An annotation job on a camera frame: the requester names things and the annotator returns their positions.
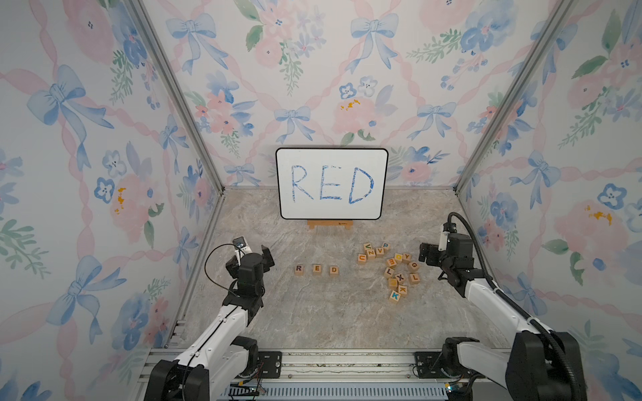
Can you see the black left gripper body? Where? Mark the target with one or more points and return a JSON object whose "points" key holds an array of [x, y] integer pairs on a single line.
{"points": [[233, 268]]}

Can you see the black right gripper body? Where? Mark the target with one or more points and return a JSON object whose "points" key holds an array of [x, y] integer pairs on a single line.
{"points": [[435, 256]]}

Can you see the wooden block letter R purple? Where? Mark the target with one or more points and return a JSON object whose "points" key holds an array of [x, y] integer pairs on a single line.
{"points": [[299, 270]]}

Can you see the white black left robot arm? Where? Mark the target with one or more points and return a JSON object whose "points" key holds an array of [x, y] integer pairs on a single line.
{"points": [[220, 354]]}

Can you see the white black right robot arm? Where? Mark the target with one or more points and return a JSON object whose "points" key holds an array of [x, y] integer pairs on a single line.
{"points": [[542, 364]]}

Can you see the wooden block letter X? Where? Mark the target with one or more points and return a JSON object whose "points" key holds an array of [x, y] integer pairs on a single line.
{"points": [[401, 278]]}

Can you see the wooden block letter K teal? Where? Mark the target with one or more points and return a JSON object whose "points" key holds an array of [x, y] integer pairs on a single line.
{"points": [[395, 296]]}

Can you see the whiteboard with blue RED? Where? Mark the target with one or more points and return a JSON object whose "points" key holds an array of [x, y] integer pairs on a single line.
{"points": [[331, 183]]}

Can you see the wooden whiteboard easel stand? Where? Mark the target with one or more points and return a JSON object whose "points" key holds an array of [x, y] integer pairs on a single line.
{"points": [[347, 224]]}

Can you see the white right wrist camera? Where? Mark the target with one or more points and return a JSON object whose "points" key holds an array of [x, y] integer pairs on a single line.
{"points": [[444, 237]]}

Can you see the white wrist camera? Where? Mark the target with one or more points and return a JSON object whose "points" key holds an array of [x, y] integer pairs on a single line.
{"points": [[444, 237], [241, 247]]}

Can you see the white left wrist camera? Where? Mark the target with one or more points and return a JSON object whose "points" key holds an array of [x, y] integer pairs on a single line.
{"points": [[241, 247]]}

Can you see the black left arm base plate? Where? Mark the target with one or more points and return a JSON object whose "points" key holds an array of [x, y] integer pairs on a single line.
{"points": [[264, 365]]}

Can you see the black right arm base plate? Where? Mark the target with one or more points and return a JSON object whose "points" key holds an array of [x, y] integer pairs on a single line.
{"points": [[433, 365]]}

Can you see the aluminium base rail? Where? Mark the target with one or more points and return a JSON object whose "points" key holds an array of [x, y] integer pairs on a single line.
{"points": [[342, 374]]}

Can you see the aluminium left corner post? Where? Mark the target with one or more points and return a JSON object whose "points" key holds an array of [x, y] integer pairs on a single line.
{"points": [[150, 39]]}

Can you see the aluminium corner post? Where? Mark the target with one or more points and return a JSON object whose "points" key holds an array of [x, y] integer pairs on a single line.
{"points": [[150, 39], [548, 34]]}

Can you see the aluminium right corner post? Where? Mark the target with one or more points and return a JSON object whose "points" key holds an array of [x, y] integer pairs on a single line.
{"points": [[548, 34]]}

